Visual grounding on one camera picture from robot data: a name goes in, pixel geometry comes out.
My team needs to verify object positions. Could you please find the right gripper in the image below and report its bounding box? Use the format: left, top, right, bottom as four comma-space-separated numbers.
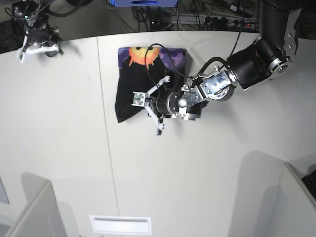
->
26, 26, 61, 47

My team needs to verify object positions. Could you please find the black T-shirt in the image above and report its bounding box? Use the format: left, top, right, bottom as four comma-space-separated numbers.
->
115, 47, 187, 123

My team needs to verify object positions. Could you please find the black keyboard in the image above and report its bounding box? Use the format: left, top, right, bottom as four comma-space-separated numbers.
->
302, 170, 316, 198

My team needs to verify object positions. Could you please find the white power strip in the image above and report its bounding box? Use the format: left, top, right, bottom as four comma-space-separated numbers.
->
167, 13, 242, 25

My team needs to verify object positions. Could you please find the blue box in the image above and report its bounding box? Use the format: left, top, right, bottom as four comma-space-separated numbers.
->
109, 0, 178, 7

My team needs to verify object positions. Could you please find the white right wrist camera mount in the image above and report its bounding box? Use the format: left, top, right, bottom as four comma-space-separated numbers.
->
16, 35, 64, 63

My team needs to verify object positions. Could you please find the white table slot plate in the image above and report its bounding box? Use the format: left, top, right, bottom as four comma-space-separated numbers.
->
90, 215, 152, 235

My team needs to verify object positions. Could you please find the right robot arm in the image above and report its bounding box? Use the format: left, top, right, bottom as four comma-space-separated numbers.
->
9, 0, 84, 53

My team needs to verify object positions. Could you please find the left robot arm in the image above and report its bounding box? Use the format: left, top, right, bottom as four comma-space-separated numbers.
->
145, 0, 303, 123

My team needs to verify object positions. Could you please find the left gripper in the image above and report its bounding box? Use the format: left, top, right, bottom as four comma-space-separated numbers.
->
150, 95, 172, 118

